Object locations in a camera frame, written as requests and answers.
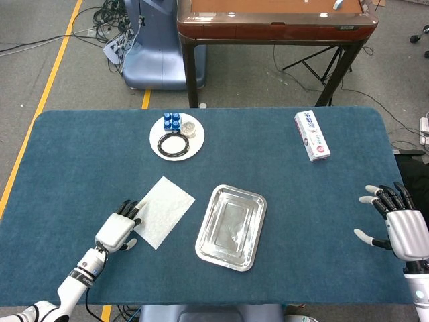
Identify black rubber ring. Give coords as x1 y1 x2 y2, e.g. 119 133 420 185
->
157 133 191 158

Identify black tripod stand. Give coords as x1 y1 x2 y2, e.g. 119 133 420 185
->
282 45 353 88

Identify brown mahjong table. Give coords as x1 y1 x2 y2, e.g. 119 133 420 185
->
176 0 379 108

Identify white round plate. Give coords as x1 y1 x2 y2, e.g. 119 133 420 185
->
149 113 206 162

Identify white power strip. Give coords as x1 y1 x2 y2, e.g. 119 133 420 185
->
418 116 429 146

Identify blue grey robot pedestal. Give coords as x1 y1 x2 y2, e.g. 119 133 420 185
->
122 0 207 91

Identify white pink toothpaste box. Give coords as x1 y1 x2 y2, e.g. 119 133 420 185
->
294 109 332 163

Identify stainless steel tray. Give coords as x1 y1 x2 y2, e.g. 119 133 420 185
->
194 184 268 272

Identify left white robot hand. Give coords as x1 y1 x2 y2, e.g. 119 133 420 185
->
95 199 148 254

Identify clear jar of small parts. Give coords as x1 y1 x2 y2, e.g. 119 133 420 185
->
180 121 198 138

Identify tangled floor cables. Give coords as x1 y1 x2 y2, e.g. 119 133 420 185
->
90 0 141 73

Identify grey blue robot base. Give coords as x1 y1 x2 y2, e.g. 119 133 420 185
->
139 303 286 322

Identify blue felt table cover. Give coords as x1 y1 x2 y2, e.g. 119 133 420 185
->
0 107 415 307

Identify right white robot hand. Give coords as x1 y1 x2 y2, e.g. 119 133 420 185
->
353 182 429 264

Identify black chair caster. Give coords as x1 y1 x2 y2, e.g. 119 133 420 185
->
409 26 429 44

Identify black bag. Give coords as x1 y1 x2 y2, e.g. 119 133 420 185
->
393 149 429 215

